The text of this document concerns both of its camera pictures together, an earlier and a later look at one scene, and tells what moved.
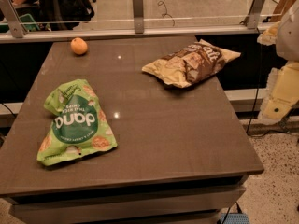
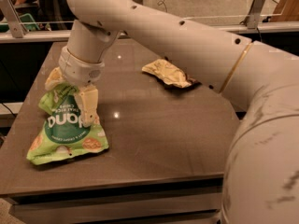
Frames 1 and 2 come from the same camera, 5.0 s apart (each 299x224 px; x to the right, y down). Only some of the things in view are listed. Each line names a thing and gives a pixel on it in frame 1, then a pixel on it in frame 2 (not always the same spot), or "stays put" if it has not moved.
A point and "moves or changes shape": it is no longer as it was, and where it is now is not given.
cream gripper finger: [268, 37] to [55, 77]
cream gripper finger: [281, 94] to [87, 100]
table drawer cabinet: [185, 203] stays put
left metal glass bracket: [12, 16] stays put
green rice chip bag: [78, 124] moves or changes shape
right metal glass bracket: [256, 7] stays put
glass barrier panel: [31, 11] stays put
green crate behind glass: [27, 21] stays put
